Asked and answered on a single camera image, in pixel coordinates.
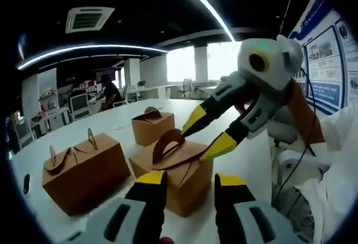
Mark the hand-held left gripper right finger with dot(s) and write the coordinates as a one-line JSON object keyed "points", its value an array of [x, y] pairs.
{"points": [[232, 207]]}

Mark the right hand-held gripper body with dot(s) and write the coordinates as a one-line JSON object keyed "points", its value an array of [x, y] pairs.
{"points": [[277, 67]]}

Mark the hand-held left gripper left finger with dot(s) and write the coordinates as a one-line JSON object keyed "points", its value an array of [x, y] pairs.
{"points": [[134, 213]]}

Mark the person's right hand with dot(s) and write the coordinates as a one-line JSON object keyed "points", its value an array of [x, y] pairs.
{"points": [[246, 105]]}

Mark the person's left hand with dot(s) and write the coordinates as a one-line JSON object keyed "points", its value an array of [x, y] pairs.
{"points": [[166, 240]]}

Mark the grey office chair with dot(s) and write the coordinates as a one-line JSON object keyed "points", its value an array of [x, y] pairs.
{"points": [[282, 129]]}

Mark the white office chair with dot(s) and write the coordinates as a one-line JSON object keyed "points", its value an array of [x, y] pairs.
{"points": [[25, 132], [186, 87], [79, 105]]}

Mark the white chair armrest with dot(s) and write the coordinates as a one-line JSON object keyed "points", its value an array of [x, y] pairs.
{"points": [[296, 160]]}

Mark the person's grey trousers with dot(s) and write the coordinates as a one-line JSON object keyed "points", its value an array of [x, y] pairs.
{"points": [[296, 210]]}

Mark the potted plant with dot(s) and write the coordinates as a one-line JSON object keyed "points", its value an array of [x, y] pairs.
{"points": [[141, 84]]}

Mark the long ceiling light strip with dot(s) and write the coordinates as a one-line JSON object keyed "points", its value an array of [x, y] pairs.
{"points": [[207, 6]]}

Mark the person's white shirt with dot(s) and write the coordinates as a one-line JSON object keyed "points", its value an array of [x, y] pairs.
{"points": [[335, 171]]}

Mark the small black device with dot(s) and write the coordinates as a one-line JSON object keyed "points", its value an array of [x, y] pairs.
{"points": [[26, 183]]}

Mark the purple screen monitor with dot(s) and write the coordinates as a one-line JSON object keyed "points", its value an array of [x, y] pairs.
{"points": [[106, 74]]}

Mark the shelf of colourful items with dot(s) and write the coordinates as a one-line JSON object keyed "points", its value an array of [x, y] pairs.
{"points": [[49, 104]]}

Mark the curved ceiling light strip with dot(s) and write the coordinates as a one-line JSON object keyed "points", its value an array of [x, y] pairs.
{"points": [[84, 48]]}

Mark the ceiling air conditioner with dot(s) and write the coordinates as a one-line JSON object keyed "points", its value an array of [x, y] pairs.
{"points": [[88, 20]]}

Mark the blue white wall poster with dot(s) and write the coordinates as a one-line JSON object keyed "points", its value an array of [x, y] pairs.
{"points": [[324, 67]]}

